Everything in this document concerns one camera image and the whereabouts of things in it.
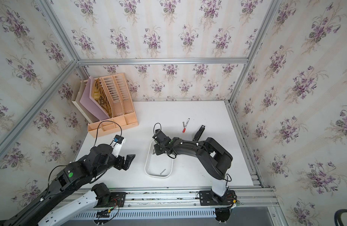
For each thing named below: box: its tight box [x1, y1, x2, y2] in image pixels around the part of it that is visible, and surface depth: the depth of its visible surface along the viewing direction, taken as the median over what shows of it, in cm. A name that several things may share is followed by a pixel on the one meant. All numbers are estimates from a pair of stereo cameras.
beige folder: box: [71, 79, 100, 124], surface depth 87 cm
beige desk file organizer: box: [87, 72, 139, 138], surface depth 103 cm
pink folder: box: [79, 75, 111, 122], surface depth 89 cm
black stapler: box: [192, 124, 206, 142], surface depth 100 cm
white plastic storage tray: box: [144, 139, 174, 179], surface depth 85 cm
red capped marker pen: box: [181, 117, 191, 133], surface depth 106 cm
